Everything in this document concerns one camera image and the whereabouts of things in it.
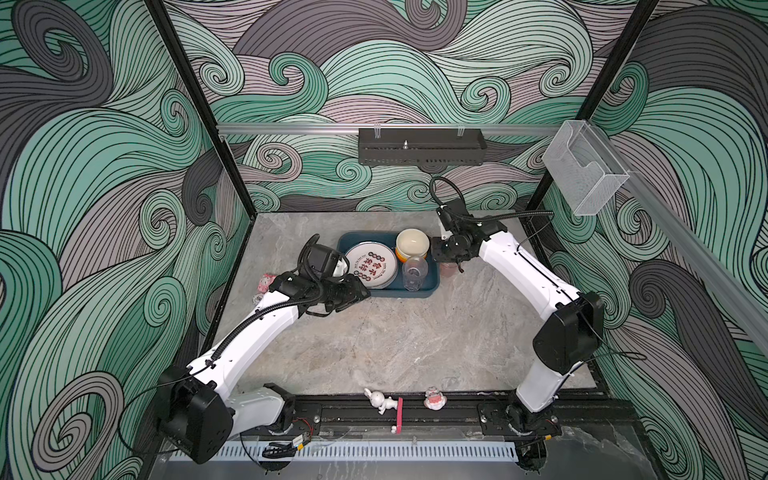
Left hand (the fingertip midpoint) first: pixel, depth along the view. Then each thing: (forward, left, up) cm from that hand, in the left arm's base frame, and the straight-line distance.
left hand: (367, 293), depth 77 cm
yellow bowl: (+19, -11, -9) cm, 24 cm away
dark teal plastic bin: (+12, -20, -15) cm, 28 cm away
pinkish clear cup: (+19, -27, -16) cm, 37 cm away
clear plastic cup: (+15, -15, -14) cm, 25 cm away
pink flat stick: (-28, -8, -13) cm, 32 cm away
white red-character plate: (+20, -2, -15) cm, 25 cm away
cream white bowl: (+25, -14, -10) cm, 31 cm away
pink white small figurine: (-22, -18, -15) cm, 31 cm away
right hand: (+14, -20, 0) cm, 25 cm away
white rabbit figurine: (-22, -3, -15) cm, 27 cm away
